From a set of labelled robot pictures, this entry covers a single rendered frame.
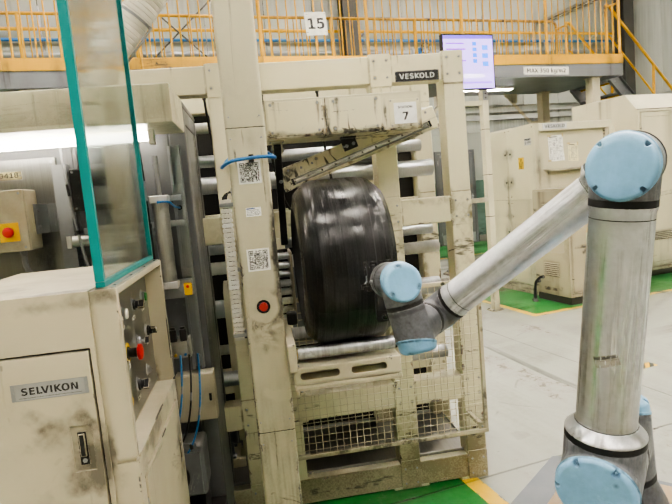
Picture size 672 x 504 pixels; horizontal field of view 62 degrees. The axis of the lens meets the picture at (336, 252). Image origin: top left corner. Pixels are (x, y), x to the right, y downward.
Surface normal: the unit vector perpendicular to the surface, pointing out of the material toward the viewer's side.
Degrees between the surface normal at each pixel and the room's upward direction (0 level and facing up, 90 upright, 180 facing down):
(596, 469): 98
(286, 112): 90
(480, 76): 90
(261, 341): 90
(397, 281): 78
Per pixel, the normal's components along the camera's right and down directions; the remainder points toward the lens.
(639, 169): -0.56, 0.05
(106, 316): 0.15, 0.09
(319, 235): -0.17, -0.26
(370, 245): 0.12, -0.14
